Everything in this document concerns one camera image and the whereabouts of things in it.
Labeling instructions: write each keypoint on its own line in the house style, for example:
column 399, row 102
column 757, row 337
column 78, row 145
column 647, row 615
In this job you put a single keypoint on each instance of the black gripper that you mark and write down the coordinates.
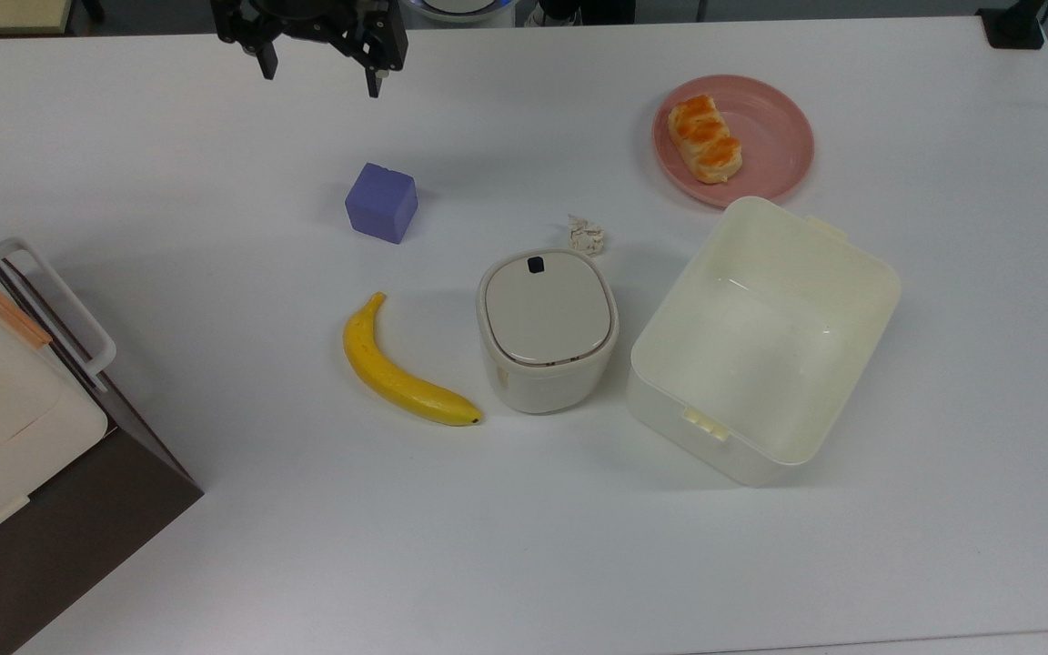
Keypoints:
column 324, row 23

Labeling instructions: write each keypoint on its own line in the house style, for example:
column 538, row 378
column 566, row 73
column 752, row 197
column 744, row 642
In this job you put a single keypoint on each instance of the orange glazed bread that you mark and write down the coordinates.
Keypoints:
column 706, row 138

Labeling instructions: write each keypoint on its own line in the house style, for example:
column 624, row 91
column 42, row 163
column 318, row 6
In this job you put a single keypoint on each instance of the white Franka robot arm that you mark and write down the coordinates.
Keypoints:
column 460, row 5

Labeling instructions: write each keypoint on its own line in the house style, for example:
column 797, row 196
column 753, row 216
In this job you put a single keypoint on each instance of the purple cube block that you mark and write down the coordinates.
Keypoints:
column 381, row 202

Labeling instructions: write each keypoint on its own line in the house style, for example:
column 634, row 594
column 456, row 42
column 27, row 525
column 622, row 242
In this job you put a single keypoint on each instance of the yellow banana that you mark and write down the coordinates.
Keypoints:
column 392, row 373

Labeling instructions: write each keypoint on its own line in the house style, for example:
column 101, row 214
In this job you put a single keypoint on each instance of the crumpled white paper ball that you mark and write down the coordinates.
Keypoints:
column 586, row 235

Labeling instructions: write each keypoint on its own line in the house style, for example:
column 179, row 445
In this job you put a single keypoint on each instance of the small white lidded bin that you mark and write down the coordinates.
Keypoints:
column 547, row 318

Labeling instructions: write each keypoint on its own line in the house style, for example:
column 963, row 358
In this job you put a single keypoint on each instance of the pink plate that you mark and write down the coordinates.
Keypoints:
column 770, row 118

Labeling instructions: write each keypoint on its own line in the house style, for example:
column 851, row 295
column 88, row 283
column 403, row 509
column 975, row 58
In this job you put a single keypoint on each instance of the white plastic storage box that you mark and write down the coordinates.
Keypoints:
column 760, row 355

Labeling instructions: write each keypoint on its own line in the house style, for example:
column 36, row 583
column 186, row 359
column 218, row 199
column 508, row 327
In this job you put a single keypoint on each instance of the dark brown drawer box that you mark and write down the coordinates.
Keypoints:
column 78, row 537

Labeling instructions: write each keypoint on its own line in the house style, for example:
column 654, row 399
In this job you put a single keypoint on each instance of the black camera stand base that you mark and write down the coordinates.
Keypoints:
column 1013, row 27

